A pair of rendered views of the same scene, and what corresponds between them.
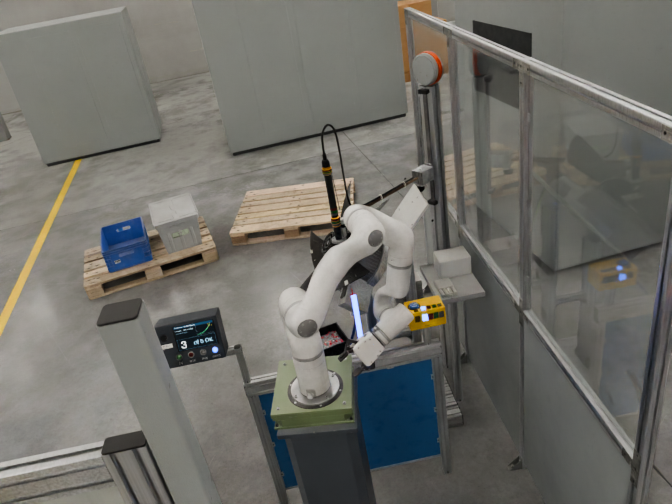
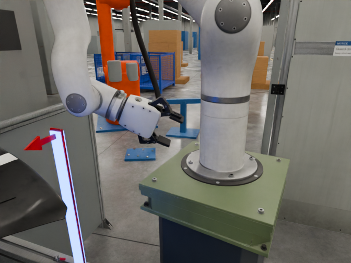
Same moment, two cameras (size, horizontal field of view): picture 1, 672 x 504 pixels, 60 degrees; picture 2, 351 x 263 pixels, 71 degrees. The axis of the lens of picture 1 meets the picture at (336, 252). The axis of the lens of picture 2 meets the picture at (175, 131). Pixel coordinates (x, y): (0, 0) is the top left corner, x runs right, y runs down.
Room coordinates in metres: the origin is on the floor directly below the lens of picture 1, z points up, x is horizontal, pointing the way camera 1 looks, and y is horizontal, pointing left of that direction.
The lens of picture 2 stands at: (2.33, 0.29, 1.33)
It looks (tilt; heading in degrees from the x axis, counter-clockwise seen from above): 21 degrees down; 203
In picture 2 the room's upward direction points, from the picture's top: straight up
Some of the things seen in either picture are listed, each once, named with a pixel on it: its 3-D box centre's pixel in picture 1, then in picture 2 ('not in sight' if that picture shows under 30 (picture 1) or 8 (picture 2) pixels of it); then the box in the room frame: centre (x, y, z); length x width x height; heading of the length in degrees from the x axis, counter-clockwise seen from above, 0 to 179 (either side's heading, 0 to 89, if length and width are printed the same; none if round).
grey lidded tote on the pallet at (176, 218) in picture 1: (177, 223); not in sight; (5.14, 1.45, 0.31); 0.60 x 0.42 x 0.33; 16
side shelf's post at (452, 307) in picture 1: (455, 344); not in sight; (2.54, -0.57, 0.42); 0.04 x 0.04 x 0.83; 3
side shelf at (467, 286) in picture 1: (450, 280); not in sight; (2.54, -0.57, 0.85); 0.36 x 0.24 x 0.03; 3
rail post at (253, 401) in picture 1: (269, 453); not in sight; (2.02, 0.49, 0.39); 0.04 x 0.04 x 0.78; 3
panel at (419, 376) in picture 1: (354, 426); not in sight; (2.04, 0.06, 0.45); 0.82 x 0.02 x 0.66; 93
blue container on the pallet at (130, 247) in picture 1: (126, 243); not in sight; (5.00, 1.94, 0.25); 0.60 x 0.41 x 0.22; 16
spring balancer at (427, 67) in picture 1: (427, 68); not in sight; (2.84, -0.59, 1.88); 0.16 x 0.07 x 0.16; 38
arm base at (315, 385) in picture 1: (311, 370); (222, 132); (1.73, 0.17, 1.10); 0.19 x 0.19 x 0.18
